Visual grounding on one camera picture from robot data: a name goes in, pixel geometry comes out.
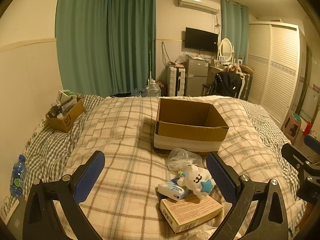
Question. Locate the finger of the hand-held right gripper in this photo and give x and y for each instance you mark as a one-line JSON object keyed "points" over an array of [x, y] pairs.
{"points": [[293, 156], [312, 143]]}

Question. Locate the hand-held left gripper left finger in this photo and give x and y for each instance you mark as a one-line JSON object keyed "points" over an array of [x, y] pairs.
{"points": [[90, 177]]}

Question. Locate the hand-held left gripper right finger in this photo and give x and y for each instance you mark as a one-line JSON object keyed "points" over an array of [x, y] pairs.
{"points": [[221, 177]]}

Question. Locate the white plush toy blue star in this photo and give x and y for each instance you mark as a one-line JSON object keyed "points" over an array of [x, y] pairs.
{"points": [[197, 180]]}

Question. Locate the yellow brown carton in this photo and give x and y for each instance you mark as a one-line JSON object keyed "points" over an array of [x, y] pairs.
{"points": [[192, 211]]}

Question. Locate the clear plastic cup of swabs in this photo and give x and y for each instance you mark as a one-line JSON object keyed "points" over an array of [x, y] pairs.
{"points": [[180, 158]]}

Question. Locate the blue white tissue pack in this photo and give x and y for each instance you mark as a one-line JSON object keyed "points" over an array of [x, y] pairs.
{"points": [[170, 188]]}

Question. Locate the large cardboard box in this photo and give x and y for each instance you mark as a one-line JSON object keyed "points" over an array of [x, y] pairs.
{"points": [[190, 132]]}

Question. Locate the red fire extinguisher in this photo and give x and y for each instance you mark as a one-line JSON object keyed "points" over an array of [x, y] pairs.
{"points": [[308, 128]]}

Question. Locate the plastic stool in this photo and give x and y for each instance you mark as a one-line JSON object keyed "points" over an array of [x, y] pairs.
{"points": [[292, 128]]}

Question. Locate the grey checked bed sheet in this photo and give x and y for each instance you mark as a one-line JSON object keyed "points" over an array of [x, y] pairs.
{"points": [[50, 145]]}

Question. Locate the beige plaid blanket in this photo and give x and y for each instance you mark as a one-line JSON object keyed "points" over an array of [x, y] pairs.
{"points": [[120, 135]]}

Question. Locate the crumpled clear plastic wrapper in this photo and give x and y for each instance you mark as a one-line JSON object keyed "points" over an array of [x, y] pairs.
{"points": [[202, 233]]}

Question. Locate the small cardboard box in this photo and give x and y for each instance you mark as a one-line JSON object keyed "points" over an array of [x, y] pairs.
{"points": [[63, 121]]}

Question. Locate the blue plastic water bottle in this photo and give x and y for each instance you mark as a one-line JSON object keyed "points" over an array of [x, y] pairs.
{"points": [[17, 177]]}

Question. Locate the small black bottle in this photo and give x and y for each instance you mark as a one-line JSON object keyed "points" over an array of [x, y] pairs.
{"points": [[54, 111]]}

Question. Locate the white louvred wardrobe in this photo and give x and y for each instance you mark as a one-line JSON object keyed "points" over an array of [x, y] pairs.
{"points": [[272, 72]]}

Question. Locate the green white carton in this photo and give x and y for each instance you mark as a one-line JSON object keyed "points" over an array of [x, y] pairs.
{"points": [[66, 95]]}

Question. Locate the brown suitcase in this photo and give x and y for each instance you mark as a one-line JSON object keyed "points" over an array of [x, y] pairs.
{"points": [[247, 82]]}

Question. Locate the black item on floor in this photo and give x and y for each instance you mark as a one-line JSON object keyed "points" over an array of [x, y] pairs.
{"points": [[120, 95]]}

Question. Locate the black jacket on chair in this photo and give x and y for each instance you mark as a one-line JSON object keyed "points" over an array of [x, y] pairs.
{"points": [[225, 83]]}

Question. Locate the pack of clear bottles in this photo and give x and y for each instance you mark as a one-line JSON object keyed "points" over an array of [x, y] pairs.
{"points": [[138, 93]]}

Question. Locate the silver small fridge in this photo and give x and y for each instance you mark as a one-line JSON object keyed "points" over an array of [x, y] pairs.
{"points": [[196, 77]]}

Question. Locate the white hard suitcase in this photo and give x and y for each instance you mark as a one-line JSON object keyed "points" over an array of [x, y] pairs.
{"points": [[173, 82]]}

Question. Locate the dressing table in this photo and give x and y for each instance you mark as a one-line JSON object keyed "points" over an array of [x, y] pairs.
{"points": [[215, 71]]}

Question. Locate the large clear water jug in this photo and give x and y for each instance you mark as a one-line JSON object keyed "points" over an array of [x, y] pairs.
{"points": [[152, 90]]}

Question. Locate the clear plastic bag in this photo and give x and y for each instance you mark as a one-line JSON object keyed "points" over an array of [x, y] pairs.
{"points": [[181, 58]]}

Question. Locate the white oval mirror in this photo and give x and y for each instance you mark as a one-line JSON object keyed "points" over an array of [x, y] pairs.
{"points": [[226, 48]]}

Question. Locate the white mop pole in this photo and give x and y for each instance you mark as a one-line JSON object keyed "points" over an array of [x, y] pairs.
{"points": [[150, 60]]}

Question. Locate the narrow green curtain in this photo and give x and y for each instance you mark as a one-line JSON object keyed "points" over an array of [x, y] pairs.
{"points": [[233, 27]]}

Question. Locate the white air conditioner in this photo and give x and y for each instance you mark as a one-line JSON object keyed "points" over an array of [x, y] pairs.
{"points": [[197, 2]]}

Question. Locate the black wall television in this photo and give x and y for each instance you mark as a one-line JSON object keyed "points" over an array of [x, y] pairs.
{"points": [[201, 40]]}

